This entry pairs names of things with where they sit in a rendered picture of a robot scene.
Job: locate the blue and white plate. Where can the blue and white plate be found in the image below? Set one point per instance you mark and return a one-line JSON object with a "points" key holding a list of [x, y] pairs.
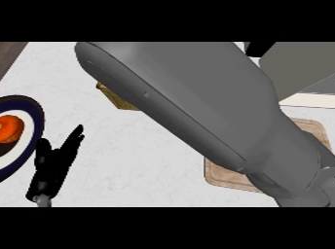
{"points": [[33, 129]]}

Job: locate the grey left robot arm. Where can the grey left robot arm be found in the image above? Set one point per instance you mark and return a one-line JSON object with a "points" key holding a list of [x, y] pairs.
{"points": [[45, 201]]}

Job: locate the wicker basket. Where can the wicker basket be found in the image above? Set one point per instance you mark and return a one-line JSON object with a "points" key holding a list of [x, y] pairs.
{"points": [[116, 99]]}

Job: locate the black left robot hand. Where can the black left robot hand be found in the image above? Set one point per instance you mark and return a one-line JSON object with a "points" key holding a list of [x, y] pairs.
{"points": [[48, 175]]}

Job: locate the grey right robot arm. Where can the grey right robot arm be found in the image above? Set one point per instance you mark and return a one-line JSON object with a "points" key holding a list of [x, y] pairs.
{"points": [[194, 107]]}

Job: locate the orange fruit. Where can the orange fruit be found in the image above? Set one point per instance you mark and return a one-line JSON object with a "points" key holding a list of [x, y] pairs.
{"points": [[6, 129]]}

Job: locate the black object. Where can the black object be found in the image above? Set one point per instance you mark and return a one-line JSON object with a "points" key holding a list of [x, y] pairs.
{"points": [[257, 48]]}

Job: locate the pale wooden cutting board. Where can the pale wooden cutting board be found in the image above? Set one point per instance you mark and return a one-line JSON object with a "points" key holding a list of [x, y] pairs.
{"points": [[222, 177]]}

